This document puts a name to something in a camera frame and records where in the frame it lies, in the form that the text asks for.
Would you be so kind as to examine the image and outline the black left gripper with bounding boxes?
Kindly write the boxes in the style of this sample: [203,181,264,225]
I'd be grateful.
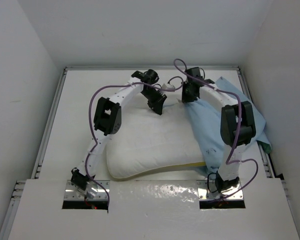
[141,87,167,117]

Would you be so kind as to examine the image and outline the white pillow with yellow edge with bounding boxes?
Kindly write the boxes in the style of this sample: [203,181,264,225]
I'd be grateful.
[106,97,206,180]

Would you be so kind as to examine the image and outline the light blue pillowcase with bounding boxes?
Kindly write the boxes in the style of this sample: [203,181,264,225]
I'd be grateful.
[183,76,273,177]

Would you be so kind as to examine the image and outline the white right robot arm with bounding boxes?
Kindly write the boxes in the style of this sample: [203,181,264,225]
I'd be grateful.
[181,67,256,193]

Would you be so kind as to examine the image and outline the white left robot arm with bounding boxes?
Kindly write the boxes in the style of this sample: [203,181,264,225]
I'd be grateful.
[71,69,167,199]

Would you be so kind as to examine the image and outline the white front cover panel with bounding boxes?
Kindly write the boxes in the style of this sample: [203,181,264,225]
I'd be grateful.
[9,179,299,240]

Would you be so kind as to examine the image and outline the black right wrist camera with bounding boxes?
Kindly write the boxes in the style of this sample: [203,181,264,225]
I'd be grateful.
[184,67,205,81]

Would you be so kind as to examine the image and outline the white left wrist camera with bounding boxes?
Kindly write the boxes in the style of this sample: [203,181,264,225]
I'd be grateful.
[161,83,176,92]

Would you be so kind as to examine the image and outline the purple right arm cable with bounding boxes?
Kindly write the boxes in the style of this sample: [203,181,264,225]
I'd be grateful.
[173,58,260,202]

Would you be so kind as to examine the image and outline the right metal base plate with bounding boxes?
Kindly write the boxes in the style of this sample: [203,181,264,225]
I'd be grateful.
[197,180,245,201]

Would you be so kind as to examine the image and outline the metal base plate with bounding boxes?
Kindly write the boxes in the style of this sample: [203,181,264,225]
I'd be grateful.
[197,180,245,201]
[63,180,110,201]

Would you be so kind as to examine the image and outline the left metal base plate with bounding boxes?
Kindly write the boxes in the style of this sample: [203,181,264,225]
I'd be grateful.
[63,180,110,201]

